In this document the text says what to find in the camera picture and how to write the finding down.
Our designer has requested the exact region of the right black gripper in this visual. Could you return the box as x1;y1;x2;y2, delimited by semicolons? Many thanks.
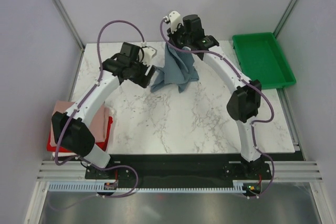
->
165;23;191;52

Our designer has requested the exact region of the blue grey t shirt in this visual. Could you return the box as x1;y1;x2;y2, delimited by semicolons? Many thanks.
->
150;44;199;93

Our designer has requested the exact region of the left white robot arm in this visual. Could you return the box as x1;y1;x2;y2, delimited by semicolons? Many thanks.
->
51;42;156;178

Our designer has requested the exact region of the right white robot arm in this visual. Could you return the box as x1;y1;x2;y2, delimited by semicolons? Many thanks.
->
161;11;265;179

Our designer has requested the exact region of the red folded t shirt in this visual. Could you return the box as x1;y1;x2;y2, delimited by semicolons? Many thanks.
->
46;116;113;156

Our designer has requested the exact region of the green plastic tray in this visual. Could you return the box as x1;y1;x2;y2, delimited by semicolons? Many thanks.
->
232;32;296;90

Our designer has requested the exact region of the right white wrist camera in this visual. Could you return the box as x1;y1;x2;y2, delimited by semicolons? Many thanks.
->
163;10;183;34

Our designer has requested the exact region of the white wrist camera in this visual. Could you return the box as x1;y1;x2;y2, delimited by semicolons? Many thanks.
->
139;42;157;66
163;10;183;34

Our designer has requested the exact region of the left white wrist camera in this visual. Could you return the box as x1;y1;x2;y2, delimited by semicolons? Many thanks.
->
139;42;157;66

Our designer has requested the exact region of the right aluminium corner post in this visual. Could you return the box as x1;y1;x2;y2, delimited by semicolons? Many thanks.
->
273;0;299;38

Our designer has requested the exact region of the aluminium corner post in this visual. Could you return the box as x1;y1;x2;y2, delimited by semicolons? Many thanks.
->
52;0;85;52
273;0;299;38

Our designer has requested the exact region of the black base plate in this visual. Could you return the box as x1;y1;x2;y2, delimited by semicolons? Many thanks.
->
85;154;271;187

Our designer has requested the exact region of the light blue cable duct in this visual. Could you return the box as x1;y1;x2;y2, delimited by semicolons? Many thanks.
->
47;180;260;193

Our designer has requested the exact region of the left aluminium corner post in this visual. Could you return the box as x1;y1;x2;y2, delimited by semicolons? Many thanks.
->
52;0;85;52

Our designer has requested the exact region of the aluminium frame rail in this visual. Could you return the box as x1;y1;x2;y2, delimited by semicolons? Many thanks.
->
37;161;322;183

